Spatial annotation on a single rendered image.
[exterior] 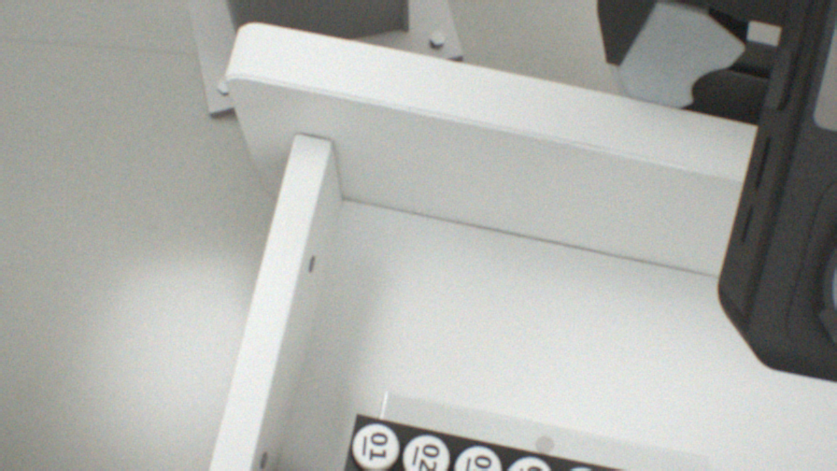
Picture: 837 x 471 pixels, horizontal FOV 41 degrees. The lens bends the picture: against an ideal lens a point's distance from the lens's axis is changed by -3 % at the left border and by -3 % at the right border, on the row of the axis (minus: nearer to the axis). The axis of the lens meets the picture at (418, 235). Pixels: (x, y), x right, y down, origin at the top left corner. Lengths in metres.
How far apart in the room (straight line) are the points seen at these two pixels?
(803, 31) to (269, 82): 0.17
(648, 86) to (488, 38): 1.05
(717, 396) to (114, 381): 0.95
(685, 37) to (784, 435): 0.17
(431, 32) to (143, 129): 0.35
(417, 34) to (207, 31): 0.24
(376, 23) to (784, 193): 1.15
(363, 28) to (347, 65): 1.00
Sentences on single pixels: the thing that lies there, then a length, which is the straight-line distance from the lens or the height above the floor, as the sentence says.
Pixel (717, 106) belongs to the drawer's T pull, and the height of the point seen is 0.91.
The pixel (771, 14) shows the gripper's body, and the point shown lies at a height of 1.00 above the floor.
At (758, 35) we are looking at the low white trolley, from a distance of 0.91.
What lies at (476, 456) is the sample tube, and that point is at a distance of 0.31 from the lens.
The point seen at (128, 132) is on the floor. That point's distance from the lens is 1.35.
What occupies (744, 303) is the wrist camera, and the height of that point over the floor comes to 1.04.
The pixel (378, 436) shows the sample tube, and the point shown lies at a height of 0.91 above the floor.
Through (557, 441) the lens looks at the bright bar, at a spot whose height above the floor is 0.85.
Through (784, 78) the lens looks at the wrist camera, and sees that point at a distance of 0.20.
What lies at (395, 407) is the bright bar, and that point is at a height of 0.85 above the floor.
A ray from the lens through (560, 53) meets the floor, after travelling 1.36.
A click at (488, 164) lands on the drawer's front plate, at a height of 0.90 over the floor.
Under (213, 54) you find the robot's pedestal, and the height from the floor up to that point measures 0.02.
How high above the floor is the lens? 1.22
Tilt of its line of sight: 74 degrees down
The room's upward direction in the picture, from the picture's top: 2 degrees clockwise
